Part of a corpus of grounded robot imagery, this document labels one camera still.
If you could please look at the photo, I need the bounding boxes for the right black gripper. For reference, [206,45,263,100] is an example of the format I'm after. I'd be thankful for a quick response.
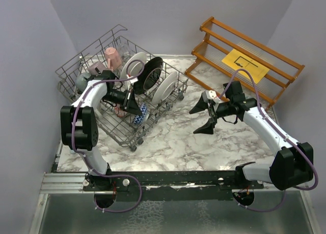
[189,94,233,134]

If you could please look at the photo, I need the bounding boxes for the clear drinking glass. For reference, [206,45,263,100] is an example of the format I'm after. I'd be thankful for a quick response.
[116,43,131,58]

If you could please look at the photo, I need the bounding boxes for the purple mug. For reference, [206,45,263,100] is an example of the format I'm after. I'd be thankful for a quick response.
[88,61,106,75]

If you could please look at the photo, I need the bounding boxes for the black mounting base bar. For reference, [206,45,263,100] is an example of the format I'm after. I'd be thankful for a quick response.
[83,170,263,202]

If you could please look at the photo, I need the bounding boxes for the pink cream mug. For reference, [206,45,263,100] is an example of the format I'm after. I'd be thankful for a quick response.
[104,47,122,71]

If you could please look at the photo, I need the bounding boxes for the blue zigzag patterned bowl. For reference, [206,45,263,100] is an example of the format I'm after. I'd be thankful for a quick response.
[132,103,149,125]

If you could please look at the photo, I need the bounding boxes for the blue rimmed white plate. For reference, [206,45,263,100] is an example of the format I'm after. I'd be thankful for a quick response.
[152,71,178,105]

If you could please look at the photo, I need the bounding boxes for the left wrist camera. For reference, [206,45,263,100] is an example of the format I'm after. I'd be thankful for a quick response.
[127,74,138,84]

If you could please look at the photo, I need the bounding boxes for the red patterned glass bowl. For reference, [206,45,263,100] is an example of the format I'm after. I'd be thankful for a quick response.
[114,106,128,118]

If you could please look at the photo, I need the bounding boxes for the yellow paper card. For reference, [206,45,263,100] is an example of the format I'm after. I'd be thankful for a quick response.
[222,49,269,84]

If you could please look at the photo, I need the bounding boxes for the black rimmed cream plate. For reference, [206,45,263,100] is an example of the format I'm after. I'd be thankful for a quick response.
[133,57,163,95]

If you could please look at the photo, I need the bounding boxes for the grey wire dish rack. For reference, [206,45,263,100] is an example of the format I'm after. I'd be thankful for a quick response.
[55,24,188,151]

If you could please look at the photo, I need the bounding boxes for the black rimmed printed plate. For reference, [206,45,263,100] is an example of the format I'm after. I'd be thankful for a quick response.
[120,52,147,80]

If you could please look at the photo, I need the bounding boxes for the dark grey mug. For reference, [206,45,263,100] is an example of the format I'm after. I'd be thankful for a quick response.
[75,72,91,92]

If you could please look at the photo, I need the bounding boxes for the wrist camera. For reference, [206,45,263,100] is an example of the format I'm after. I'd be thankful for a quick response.
[202,90,221,103]
[127,74,138,84]

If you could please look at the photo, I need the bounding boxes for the orange wooden shelf rack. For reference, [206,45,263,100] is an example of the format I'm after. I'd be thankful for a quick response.
[185,16,305,110]

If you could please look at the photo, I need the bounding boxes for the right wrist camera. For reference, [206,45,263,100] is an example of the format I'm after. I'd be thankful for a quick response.
[202,90,221,103]

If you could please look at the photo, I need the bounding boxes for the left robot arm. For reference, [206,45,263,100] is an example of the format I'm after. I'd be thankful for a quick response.
[60,70,142,191]

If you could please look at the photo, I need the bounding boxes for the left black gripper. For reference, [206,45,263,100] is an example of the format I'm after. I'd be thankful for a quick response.
[102,88,143,116]

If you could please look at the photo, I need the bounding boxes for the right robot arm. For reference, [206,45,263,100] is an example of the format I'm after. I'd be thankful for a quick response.
[189,81,313,190]

